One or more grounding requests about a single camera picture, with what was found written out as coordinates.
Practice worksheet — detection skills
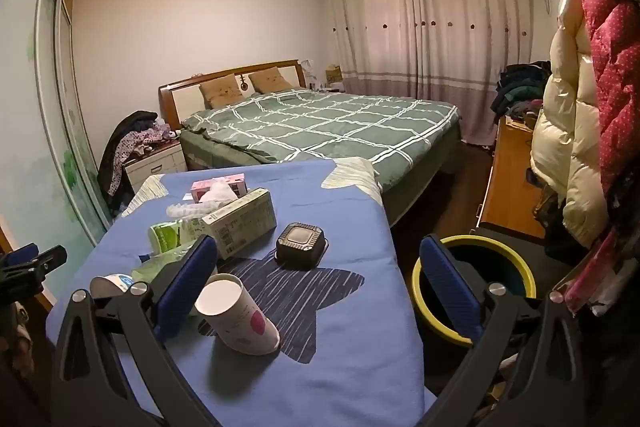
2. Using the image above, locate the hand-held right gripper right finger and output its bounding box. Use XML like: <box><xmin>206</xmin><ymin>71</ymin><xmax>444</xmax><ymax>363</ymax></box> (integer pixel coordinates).
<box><xmin>419</xmin><ymin>234</ymin><xmax>588</xmax><ymax>427</ymax></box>

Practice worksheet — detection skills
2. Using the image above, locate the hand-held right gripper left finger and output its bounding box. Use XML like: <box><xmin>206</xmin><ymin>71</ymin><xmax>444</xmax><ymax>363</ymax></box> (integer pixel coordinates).
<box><xmin>50</xmin><ymin>234</ymin><xmax>221</xmax><ymax>427</ymax></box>

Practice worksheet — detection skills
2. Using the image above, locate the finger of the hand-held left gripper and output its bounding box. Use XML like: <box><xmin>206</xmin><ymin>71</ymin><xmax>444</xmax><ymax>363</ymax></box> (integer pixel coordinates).
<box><xmin>0</xmin><ymin>244</ymin><xmax>68</xmax><ymax>305</ymax></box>

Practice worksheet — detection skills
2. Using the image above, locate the plastic wrapper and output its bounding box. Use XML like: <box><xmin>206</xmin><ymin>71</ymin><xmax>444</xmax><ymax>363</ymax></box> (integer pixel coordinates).
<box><xmin>132</xmin><ymin>249</ymin><xmax>188</xmax><ymax>284</ymax></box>

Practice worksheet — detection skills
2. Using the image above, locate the green packet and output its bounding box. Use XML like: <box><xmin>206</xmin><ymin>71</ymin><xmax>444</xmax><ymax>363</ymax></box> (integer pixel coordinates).
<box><xmin>148</xmin><ymin>219</ymin><xmax>201</xmax><ymax>255</ymax></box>

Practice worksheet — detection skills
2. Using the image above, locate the white paper cup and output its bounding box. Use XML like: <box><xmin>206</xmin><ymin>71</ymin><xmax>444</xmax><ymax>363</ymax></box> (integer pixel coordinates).
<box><xmin>195</xmin><ymin>273</ymin><xmax>281</xmax><ymax>355</ymax></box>

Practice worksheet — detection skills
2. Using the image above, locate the yellow rim trash bin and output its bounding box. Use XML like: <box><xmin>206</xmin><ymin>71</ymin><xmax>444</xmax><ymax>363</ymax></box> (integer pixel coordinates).
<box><xmin>411</xmin><ymin>234</ymin><xmax>537</xmax><ymax>348</ymax></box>

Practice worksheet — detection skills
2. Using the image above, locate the white pill bottle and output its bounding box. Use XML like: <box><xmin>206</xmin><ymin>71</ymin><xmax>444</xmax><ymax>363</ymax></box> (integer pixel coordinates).
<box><xmin>90</xmin><ymin>273</ymin><xmax>136</xmax><ymax>303</ymax></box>

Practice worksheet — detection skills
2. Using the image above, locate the black square container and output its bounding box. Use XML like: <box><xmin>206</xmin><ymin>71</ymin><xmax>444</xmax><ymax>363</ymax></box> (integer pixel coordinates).
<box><xmin>276</xmin><ymin>222</ymin><xmax>328</xmax><ymax>269</ymax></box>

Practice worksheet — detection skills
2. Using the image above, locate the blue star blanket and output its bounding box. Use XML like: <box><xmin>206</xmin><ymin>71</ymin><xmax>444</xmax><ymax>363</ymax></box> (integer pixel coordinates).
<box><xmin>45</xmin><ymin>157</ymin><xmax>426</xmax><ymax>427</ymax></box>

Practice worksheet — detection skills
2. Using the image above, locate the white nightstand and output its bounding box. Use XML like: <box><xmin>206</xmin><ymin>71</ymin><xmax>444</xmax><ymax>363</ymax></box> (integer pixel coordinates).
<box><xmin>124</xmin><ymin>142</ymin><xmax>188</xmax><ymax>195</ymax></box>

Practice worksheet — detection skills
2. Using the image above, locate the sliding door wardrobe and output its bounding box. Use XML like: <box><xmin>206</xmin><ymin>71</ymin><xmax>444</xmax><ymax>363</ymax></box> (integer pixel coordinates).
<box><xmin>0</xmin><ymin>0</ymin><xmax>113</xmax><ymax>298</ymax></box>

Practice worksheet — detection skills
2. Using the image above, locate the black garment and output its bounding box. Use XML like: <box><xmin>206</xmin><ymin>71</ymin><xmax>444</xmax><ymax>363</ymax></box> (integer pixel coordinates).
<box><xmin>532</xmin><ymin>184</ymin><xmax>568</xmax><ymax>235</ymax></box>

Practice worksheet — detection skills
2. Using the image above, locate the wooden desk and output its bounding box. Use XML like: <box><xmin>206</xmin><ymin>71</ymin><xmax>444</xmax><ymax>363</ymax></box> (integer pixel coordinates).
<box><xmin>475</xmin><ymin>117</ymin><xmax>548</xmax><ymax>240</ymax></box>

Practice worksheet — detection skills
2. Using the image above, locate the clothes pile on nightstand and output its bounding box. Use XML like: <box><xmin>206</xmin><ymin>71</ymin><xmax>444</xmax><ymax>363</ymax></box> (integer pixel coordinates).
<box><xmin>97</xmin><ymin>109</ymin><xmax>178</xmax><ymax>208</ymax></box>

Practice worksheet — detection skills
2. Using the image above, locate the pink patterned garment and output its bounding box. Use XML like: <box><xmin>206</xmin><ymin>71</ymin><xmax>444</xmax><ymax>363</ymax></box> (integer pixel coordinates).
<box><xmin>565</xmin><ymin>232</ymin><xmax>623</xmax><ymax>313</ymax></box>

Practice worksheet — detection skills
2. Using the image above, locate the wooden bed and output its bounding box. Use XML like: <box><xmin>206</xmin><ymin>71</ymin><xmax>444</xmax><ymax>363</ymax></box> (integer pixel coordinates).
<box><xmin>159</xmin><ymin>59</ymin><xmax>463</xmax><ymax>228</ymax></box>

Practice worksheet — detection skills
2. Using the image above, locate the tan pillow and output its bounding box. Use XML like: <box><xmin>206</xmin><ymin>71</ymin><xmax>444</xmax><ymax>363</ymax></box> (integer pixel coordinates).
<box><xmin>248</xmin><ymin>67</ymin><xmax>293</xmax><ymax>94</ymax></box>
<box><xmin>199</xmin><ymin>74</ymin><xmax>246</xmax><ymax>110</ymax></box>

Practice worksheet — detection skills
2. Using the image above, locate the cream down jacket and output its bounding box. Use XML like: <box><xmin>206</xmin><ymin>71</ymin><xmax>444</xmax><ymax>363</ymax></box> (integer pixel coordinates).
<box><xmin>530</xmin><ymin>0</ymin><xmax>611</xmax><ymax>248</ymax></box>

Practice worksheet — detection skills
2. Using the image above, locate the green plaid bedspread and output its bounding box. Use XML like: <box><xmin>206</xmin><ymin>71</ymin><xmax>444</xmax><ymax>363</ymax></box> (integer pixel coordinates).
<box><xmin>180</xmin><ymin>88</ymin><xmax>461</xmax><ymax>164</ymax></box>

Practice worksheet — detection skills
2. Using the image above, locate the dark clothes pile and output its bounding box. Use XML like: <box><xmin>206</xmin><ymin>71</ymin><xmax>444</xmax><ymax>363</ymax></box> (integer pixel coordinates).
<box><xmin>490</xmin><ymin>61</ymin><xmax>553</xmax><ymax>118</ymax></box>

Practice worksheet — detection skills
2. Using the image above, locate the pink and white curtain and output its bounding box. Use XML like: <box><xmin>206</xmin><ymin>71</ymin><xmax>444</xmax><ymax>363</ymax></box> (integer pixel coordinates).
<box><xmin>320</xmin><ymin>0</ymin><xmax>533</xmax><ymax>145</ymax></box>

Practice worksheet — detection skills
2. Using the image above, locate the red quilted jacket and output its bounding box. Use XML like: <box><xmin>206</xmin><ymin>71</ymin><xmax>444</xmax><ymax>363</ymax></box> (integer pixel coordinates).
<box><xmin>565</xmin><ymin>0</ymin><xmax>640</xmax><ymax>228</ymax></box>

